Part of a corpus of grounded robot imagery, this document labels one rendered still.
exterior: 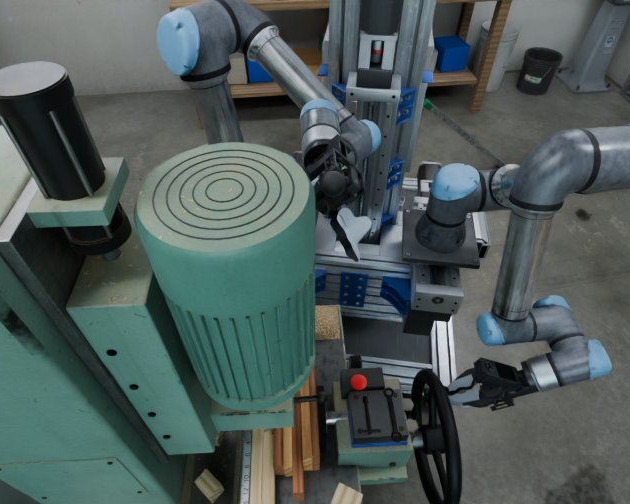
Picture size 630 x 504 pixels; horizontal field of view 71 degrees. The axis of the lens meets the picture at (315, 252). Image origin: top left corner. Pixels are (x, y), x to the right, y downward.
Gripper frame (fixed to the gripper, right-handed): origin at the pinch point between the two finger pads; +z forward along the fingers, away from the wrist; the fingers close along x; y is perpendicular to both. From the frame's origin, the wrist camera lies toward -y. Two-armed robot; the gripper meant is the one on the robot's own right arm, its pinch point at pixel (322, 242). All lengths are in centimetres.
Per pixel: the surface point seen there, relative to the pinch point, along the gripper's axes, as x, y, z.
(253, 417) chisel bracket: 9.0, -25.9, 15.7
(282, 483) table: 22.7, -33.9, 21.7
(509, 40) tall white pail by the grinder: 177, 54, -293
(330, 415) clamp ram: 24.8, -22.9, 12.3
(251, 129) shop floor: 67, -116, -246
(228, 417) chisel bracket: 5.8, -28.4, 15.7
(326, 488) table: 28.3, -28.2, 23.0
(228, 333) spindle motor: -13.6, -2.2, 20.6
